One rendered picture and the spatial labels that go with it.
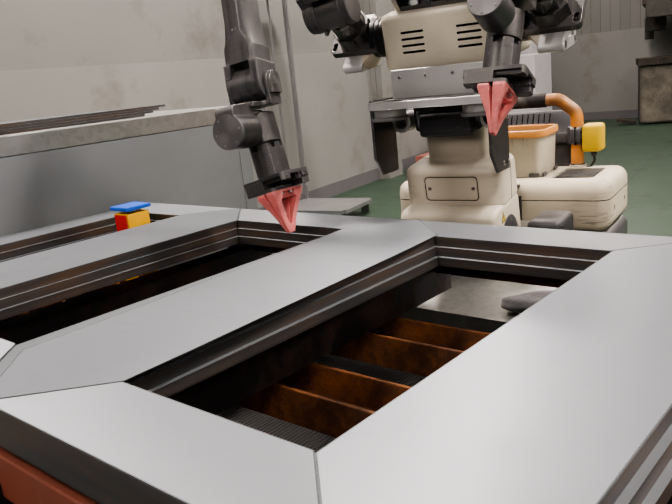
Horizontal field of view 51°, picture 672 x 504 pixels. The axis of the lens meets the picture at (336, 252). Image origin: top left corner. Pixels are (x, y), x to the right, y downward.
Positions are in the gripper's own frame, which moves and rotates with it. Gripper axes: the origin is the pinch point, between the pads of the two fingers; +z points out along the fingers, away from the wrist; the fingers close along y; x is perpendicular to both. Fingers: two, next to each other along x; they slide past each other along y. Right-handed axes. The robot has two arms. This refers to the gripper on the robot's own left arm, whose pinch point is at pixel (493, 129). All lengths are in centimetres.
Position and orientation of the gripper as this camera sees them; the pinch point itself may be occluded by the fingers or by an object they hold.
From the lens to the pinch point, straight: 116.8
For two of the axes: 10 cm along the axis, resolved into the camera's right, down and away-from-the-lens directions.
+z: -1.5, 9.8, -1.5
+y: 8.5, 0.5, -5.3
